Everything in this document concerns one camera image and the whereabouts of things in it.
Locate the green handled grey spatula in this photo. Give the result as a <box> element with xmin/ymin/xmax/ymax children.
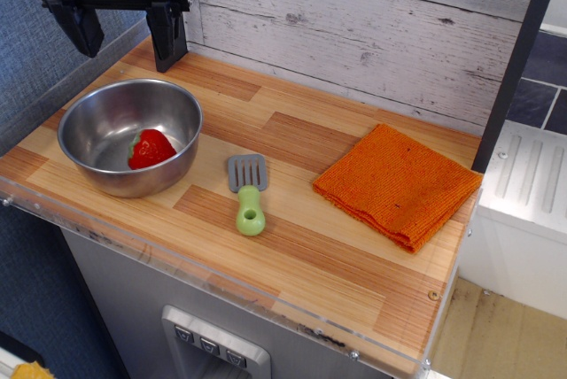
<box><xmin>227</xmin><ymin>154</ymin><xmax>268</xmax><ymax>236</ymax></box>

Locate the clear acrylic edge guard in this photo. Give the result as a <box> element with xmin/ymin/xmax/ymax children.
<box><xmin>1</xmin><ymin>178</ymin><xmax>432</xmax><ymax>378</ymax></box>

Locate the dark grey post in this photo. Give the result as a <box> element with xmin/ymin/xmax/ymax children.
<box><xmin>154</xmin><ymin>50</ymin><xmax>187</xmax><ymax>73</ymax></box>
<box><xmin>471</xmin><ymin>0</ymin><xmax>550</xmax><ymax>174</ymax></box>

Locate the stainless steel bowl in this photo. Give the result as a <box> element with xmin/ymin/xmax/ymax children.
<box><xmin>58</xmin><ymin>79</ymin><xmax>204</xmax><ymax>197</ymax></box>

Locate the silver dispenser button panel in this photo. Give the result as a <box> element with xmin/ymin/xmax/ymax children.
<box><xmin>161</xmin><ymin>305</ymin><xmax>272</xmax><ymax>378</ymax></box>

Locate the dark grey right post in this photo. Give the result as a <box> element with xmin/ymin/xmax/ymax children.
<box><xmin>471</xmin><ymin>0</ymin><xmax>550</xmax><ymax>174</ymax></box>

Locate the folded orange cloth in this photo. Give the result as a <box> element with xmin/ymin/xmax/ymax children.
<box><xmin>313</xmin><ymin>124</ymin><xmax>483</xmax><ymax>253</ymax></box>

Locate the red toy strawberry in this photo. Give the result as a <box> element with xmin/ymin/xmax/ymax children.
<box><xmin>128</xmin><ymin>128</ymin><xmax>176</xmax><ymax>170</ymax></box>

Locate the dark grey left post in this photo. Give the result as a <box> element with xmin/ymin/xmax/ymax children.
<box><xmin>154</xmin><ymin>50</ymin><xmax>187</xmax><ymax>73</ymax></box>

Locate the yellow object at corner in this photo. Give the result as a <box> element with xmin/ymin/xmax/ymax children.
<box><xmin>10</xmin><ymin>362</ymin><xmax>55</xmax><ymax>379</ymax></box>

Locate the white ribbed side cabinet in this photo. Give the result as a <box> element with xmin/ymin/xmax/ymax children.
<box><xmin>459</xmin><ymin>121</ymin><xmax>566</xmax><ymax>318</ymax></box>

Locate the grey toy fridge cabinet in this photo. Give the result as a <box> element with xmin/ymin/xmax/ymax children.
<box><xmin>63</xmin><ymin>230</ymin><xmax>384</xmax><ymax>378</ymax></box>

